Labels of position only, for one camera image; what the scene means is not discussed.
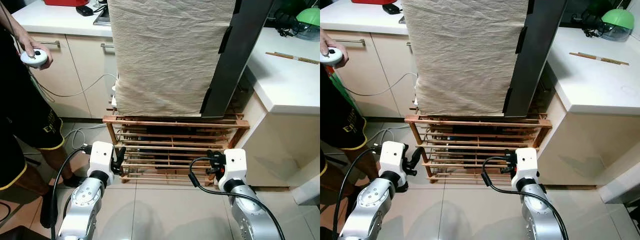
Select white counter cabinet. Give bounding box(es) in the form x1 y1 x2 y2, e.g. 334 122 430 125
536 26 640 190
244 27 321 192

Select white round controller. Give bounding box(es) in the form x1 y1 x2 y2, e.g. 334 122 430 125
320 48 347 68
20 48 49 69

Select dark grey appliance panel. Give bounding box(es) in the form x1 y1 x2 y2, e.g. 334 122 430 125
502 0 568 118
200 0 275 119

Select paper-wrapped wooden chopsticks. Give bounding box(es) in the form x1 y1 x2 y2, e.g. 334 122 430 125
265 51 320 65
569 51 630 66

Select person in black shorts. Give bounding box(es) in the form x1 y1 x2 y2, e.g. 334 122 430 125
0 22 87 230
320 62 370 201

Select person's bare hand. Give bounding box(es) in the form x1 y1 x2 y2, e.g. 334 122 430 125
320 30 348 60
11 22 53 71

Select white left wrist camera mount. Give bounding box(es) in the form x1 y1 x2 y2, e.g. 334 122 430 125
89 141 116 177
378 141 407 176

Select beige kitchen cabinet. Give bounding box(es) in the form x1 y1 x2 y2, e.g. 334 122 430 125
11 0 120 121
320 0 420 120

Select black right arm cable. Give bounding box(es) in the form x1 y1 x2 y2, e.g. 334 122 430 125
480 156 570 240
188 156 274 240

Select wooden slatted rack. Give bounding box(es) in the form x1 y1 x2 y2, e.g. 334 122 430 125
102 113 250 184
404 113 553 184

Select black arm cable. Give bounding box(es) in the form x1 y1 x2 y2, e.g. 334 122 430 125
480 156 570 240
332 144 382 240
188 156 274 240
50 143 94 240

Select beige wrinkled cloth cover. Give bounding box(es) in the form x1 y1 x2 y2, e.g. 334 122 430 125
401 0 530 117
107 0 237 118

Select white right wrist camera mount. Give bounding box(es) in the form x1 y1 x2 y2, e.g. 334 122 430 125
515 148 539 183
223 148 247 184

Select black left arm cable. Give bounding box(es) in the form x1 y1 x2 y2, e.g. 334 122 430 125
332 144 382 240
50 143 94 240

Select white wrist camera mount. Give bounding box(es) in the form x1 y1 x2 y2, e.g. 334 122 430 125
89 141 116 177
378 141 407 176
223 148 247 184
515 148 539 183

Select black cable heap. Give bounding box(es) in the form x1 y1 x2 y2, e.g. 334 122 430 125
579 9 607 37
272 9 302 39

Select green dome lid bowl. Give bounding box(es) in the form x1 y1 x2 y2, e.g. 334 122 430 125
294 7 321 41
599 8 636 42

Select thin white cable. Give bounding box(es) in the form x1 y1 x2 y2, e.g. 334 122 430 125
29 73 119 99
340 72 419 97

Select grey floor cable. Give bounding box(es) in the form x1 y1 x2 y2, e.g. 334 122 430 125
62 122 109 151
366 123 410 147

